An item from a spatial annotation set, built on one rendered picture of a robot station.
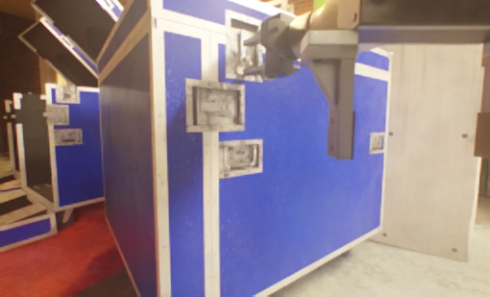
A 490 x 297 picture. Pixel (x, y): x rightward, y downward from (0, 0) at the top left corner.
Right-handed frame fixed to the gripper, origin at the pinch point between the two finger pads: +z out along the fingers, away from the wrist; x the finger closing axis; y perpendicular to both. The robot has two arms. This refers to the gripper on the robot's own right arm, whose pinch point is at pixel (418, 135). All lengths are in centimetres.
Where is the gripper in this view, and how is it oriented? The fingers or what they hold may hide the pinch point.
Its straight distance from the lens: 25.5
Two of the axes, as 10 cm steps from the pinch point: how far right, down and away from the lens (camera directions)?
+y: -0.2, 0.9, -10.0
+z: 0.0, 10.0, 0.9
